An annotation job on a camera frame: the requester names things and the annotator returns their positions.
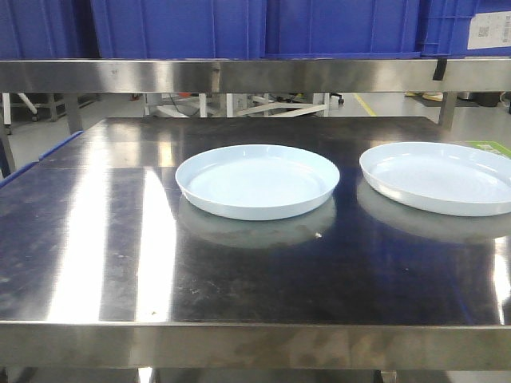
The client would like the light blue plate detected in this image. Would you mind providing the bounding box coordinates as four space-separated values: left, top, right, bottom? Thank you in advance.
359 142 510 217
175 144 340 221

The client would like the blue plastic crate right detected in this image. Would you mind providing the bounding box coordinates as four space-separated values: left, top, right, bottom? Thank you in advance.
265 1 510 59

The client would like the blue plastic crate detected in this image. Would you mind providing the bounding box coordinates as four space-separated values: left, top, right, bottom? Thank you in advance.
91 1 267 60
1 1 99 60
265 1 510 59

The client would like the blue plastic crate middle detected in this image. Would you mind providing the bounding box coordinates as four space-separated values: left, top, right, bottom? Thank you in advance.
91 1 267 60

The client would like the black tape strip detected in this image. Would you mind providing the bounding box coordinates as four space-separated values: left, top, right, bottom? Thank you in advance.
432 57 448 81

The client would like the blue plastic crate left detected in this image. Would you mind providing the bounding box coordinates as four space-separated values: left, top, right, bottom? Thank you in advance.
1 1 99 60

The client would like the white paper label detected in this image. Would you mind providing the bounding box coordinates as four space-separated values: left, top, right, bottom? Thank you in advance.
467 11 510 50

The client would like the white background frame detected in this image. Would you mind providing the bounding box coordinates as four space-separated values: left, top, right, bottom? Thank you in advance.
144 93 331 118

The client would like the stainless steel shelf rail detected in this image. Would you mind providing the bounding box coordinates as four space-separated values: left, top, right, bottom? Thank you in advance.
1 57 510 93

